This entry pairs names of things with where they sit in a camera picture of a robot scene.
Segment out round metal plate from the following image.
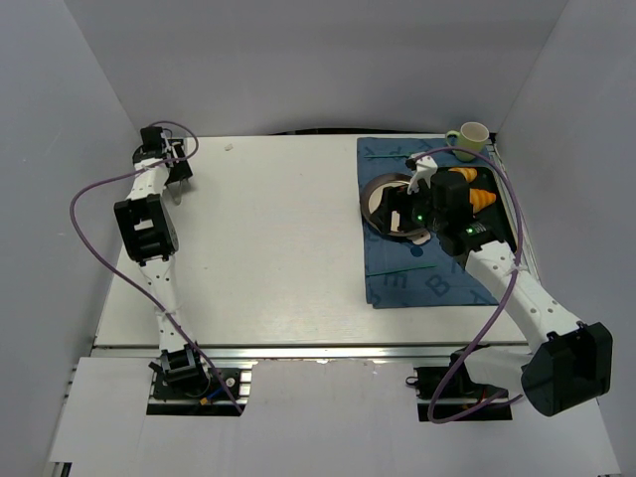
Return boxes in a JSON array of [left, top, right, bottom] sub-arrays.
[[360, 173, 430, 241]]

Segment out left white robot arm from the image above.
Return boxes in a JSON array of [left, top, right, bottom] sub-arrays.
[[114, 125, 203, 381]]

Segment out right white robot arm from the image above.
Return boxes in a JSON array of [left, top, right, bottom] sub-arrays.
[[365, 168, 613, 416]]

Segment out green plastic fork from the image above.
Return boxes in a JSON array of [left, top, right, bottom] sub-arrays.
[[364, 151, 419, 159]]

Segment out striped croissant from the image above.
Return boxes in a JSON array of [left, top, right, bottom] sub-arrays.
[[469, 188, 497, 214], [449, 167, 478, 183]]

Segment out striped croissant top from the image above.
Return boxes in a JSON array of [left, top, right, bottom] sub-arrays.
[[449, 167, 478, 183]]

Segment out blue letter placemat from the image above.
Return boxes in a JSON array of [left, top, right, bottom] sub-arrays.
[[357, 137, 497, 309]]

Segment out black rectangular tray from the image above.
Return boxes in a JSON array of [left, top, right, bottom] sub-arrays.
[[430, 167, 517, 260]]

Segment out light green mug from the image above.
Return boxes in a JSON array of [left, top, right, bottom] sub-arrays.
[[445, 121, 490, 162]]

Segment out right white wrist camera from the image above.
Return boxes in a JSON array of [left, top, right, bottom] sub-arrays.
[[405, 153, 438, 195]]

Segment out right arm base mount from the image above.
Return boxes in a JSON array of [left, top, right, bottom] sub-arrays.
[[404, 367, 513, 422]]

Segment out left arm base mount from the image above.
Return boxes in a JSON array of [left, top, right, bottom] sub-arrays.
[[146, 363, 251, 417]]

